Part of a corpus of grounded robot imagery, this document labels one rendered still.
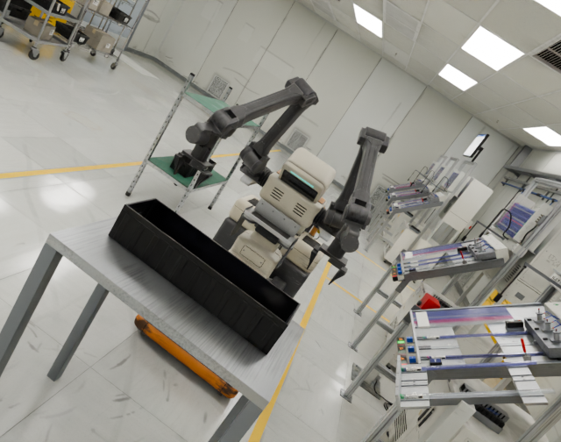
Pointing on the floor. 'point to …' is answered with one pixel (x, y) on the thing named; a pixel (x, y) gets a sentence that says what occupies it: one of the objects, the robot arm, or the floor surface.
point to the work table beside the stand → (209, 356)
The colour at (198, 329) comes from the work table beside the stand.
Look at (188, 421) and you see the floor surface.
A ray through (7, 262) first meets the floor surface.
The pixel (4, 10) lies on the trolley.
